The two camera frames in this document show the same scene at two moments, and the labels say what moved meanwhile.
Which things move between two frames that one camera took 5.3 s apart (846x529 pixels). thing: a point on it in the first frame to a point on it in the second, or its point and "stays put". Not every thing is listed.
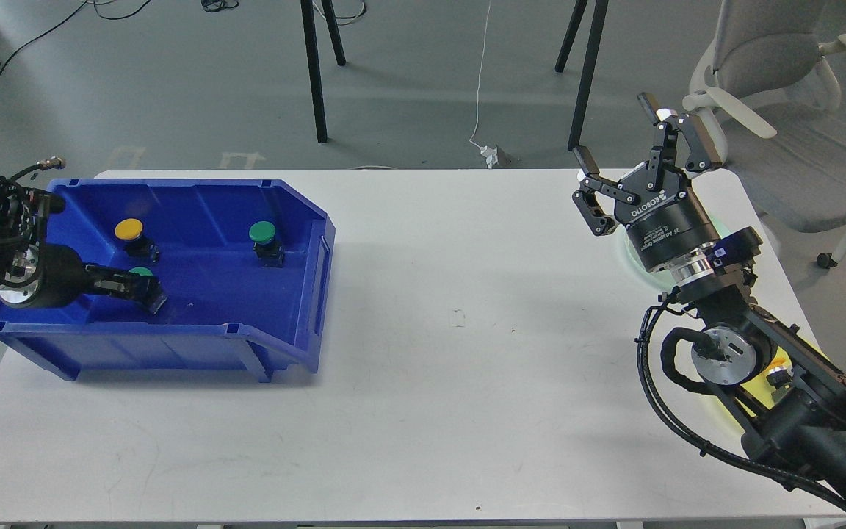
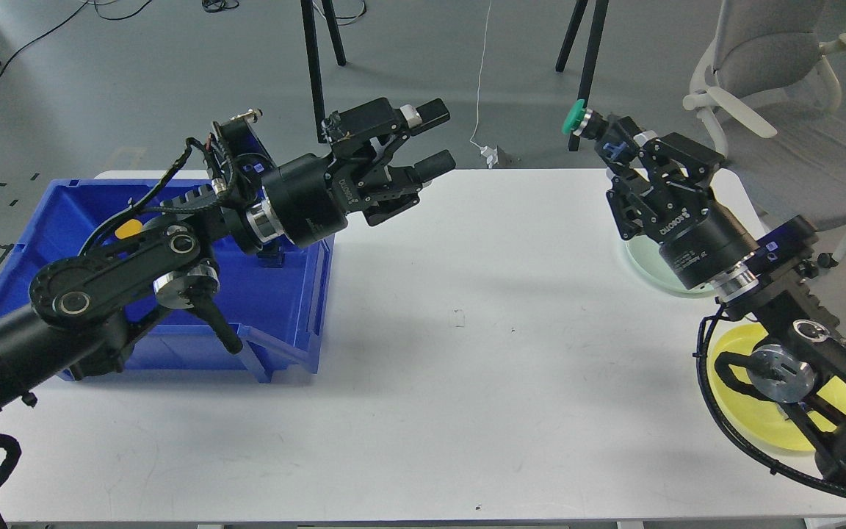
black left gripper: [60, 276] to [306, 198]
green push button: [269, 251] stays put
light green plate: [637, 262] stays put
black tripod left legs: [308, 19] stays put
